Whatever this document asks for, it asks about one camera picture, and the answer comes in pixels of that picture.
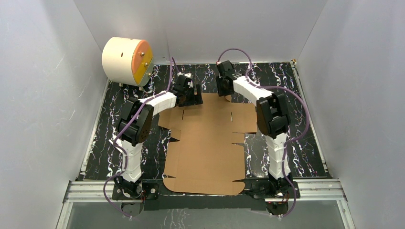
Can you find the white cylindrical drum orange face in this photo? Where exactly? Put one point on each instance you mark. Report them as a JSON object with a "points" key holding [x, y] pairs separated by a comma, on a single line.
{"points": [[128, 61]]}

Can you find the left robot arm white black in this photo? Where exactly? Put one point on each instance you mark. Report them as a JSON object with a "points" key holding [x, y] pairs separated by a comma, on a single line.
{"points": [[134, 127]]}

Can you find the aluminium frame rail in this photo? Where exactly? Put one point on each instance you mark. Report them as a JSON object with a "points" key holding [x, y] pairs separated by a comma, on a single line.
{"points": [[257, 194]]}

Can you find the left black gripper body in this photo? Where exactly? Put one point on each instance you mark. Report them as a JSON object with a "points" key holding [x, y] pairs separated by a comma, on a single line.
{"points": [[192, 98]]}

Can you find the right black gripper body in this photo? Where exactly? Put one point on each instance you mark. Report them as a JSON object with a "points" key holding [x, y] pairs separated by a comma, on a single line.
{"points": [[222, 90]]}

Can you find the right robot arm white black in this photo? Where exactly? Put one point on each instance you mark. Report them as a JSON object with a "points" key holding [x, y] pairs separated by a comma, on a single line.
{"points": [[272, 120]]}

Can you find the brown cardboard box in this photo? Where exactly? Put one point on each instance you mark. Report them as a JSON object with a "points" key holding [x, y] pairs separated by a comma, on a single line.
{"points": [[208, 146]]}

